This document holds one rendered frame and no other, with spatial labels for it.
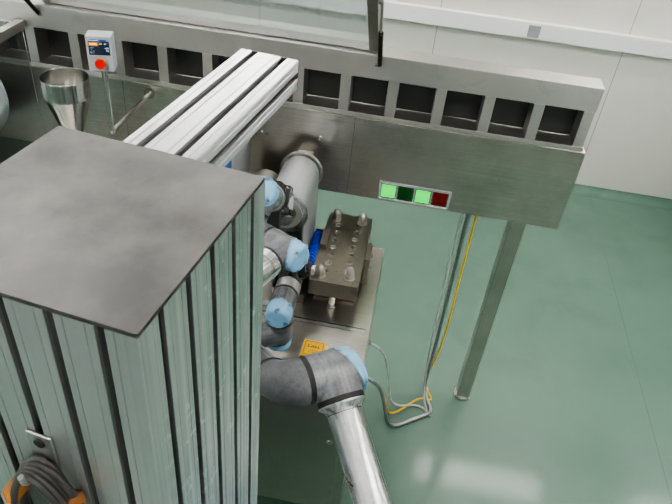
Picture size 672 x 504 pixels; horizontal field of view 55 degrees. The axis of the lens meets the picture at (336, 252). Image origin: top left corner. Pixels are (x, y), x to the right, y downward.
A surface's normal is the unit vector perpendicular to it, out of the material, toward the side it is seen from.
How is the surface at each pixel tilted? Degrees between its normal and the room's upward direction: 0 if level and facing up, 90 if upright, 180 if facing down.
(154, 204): 0
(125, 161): 0
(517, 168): 90
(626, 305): 0
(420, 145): 90
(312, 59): 90
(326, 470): 90
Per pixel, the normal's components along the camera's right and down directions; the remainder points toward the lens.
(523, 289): 0.09, -0.78
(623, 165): -0.17, 0.59
